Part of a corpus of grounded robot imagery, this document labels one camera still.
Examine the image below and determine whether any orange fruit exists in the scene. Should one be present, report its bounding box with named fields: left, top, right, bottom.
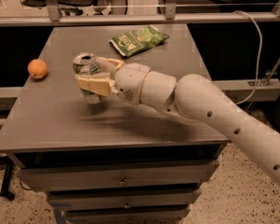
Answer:
left=27, top=59, right=49, bottom=79

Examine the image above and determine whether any green chip bag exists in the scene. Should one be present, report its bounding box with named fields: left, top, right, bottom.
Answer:
left=109, top=25, right=169, bottom=58

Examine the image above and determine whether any grey drawer cabinet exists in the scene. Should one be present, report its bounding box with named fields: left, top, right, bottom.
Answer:
left=0, top=26, right=226, bottom=224

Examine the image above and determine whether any silver green 7up can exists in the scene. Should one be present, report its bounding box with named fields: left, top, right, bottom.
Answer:
left=73, top=52, right=105, bottom=105

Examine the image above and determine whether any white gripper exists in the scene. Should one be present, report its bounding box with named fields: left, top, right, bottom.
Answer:
left=75, top=57, right=151, bottom=105

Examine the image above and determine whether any white cable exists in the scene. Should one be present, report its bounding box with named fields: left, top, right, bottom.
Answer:
left=232, top=10, right=263, bottom=106

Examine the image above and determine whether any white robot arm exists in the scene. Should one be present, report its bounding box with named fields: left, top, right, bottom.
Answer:
left=73, top=53, right=280, bottom=186

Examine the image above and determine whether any metal railing frame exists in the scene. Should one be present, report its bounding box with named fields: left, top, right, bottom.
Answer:
left=0, top=0, right=280, bottom=26

